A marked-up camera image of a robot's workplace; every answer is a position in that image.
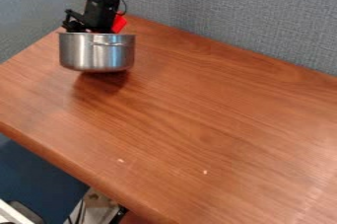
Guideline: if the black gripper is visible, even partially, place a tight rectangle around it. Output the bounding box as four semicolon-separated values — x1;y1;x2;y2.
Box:
62;0;121;34

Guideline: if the red rectangular block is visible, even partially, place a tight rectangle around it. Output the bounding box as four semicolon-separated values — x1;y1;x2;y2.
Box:
111;13;128;34

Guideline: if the stainless steel pot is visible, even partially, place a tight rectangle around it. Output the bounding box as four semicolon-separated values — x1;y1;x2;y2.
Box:
59;33;136;72

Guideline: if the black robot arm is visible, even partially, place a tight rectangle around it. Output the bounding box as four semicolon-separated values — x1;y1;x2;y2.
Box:
62;0;124;34

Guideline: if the white object bottom left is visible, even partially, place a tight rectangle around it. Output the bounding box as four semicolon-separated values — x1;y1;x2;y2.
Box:
0;199;46;224

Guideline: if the metal table leg bracket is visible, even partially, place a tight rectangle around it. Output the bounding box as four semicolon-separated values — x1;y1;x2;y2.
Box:
64;188;128;224

